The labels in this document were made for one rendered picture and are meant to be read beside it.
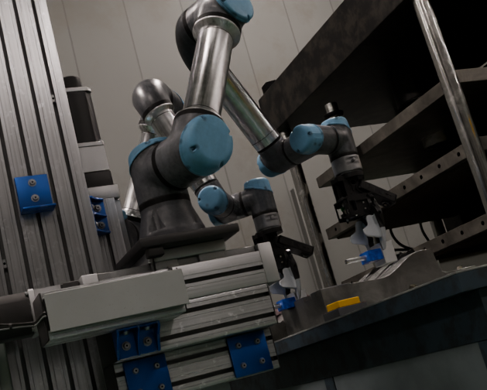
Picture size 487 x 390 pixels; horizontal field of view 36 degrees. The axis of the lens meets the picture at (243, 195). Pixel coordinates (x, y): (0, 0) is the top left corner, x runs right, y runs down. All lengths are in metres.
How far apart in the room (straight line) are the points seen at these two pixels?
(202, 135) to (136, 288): 0.35
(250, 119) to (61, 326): 0.82
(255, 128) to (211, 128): 0.39
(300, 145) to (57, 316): 0.79
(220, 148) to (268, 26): 3.94
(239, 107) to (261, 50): 3.42
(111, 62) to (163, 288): 3.59
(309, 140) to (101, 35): 3.28
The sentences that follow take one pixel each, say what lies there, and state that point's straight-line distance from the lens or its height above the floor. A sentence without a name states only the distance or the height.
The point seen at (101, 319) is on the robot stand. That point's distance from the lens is 1.40.
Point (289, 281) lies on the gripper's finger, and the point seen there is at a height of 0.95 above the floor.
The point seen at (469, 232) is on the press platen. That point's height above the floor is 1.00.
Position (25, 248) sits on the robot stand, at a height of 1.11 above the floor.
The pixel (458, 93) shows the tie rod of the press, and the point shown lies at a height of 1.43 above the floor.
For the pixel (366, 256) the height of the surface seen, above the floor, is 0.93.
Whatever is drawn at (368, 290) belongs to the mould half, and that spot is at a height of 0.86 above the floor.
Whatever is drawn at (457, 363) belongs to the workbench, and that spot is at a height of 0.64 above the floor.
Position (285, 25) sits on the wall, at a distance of 5.56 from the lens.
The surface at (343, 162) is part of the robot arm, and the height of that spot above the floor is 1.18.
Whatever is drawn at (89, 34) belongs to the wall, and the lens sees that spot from 5.00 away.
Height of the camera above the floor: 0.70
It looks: 14 degrees up
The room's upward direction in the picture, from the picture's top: 15 degrees counter-clockwise
